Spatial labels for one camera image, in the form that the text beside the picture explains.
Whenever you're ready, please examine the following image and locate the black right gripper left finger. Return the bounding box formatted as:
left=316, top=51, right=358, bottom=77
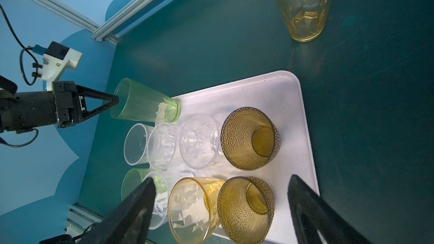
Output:
left=80, top=178, right=156, bottom=244

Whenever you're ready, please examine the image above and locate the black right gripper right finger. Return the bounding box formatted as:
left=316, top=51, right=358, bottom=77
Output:
left=288, top=175, right=370, bottom=244

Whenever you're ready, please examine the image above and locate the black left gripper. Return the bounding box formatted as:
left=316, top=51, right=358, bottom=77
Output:
left=1, top=76, right=119, bottom=134

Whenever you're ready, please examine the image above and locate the small green transparent glass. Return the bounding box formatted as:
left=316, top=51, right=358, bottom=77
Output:
left=121, top=168, right=153, bottom=201

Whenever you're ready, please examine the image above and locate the tall green transparent glass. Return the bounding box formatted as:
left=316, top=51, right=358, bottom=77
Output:
left=110, top=78, right=181, bottom=123

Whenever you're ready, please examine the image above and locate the clear faceted glass one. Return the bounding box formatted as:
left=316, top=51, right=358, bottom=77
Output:
left=145, top=171, right=194, bottom=230

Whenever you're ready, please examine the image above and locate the clear faceted glass four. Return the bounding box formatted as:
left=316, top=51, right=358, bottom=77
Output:
left=123, top=123, right=154, bottom=166

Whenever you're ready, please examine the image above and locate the short yellow transparent glass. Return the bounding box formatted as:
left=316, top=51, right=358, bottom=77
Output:
left=167, top=177, right=225, bottom=244

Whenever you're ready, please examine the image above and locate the dimpled amber glass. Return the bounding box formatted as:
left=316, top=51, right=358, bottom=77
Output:
left=217, top=176, right=275, bottom=244
left=220, top=107, right=281, bottom=171

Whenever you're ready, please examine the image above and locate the clear faceted glass two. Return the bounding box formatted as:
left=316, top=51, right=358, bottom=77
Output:
left=147, top=123, right=183, bottom=171

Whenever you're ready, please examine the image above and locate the clear faceted glass three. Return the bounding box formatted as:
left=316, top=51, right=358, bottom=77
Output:
left=179, top=114, right=223, bottom=170

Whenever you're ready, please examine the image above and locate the tall yellow transparent glass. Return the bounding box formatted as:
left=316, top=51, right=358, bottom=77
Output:
left=275, top=0, right=331, bottom=42

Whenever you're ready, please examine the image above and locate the white plastic tray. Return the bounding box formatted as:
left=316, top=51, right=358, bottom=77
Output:
left=167, top=71, right=319, bottom=244

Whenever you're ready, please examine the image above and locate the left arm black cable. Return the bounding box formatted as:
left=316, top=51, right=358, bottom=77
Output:
left=0, top=3, right=40, bottom=87

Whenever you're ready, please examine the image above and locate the left aluminium frame post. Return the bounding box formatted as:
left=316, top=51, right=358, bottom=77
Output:
left=32, top=0, right=99, bottom=33

